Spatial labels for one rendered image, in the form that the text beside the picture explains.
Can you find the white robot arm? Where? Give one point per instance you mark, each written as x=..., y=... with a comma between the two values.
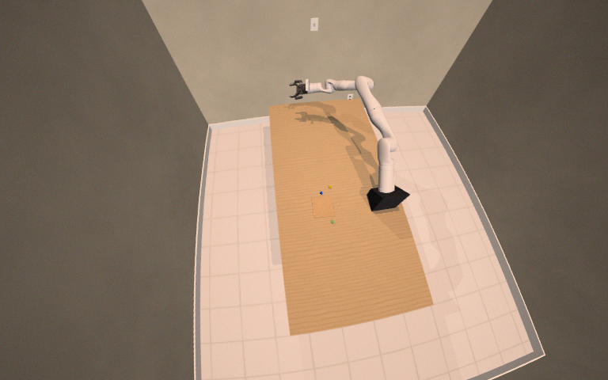
x=386, y=179

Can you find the tan square mat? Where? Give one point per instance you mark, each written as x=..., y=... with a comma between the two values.
x=323, y=207

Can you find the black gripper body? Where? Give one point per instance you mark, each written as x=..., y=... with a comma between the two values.
x=303, y=89

